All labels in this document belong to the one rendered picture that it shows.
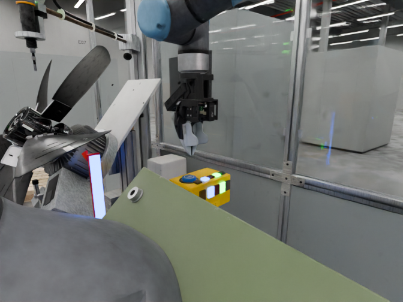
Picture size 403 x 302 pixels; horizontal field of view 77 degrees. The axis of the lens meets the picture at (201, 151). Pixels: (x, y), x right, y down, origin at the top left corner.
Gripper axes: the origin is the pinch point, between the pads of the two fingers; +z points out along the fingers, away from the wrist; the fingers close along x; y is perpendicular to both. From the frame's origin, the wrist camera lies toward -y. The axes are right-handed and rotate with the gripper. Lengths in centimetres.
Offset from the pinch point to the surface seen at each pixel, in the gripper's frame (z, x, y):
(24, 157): -1.1, -34.4, -18.3
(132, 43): -37, 24, -67
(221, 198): 15.0, 7.7, 5.3
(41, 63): -63, 104, -572
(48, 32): -236, 303, -1220
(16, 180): 10, -34, -38
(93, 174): 0.4, -26.0, -0.1
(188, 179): 7.6, -2.0, 1.6
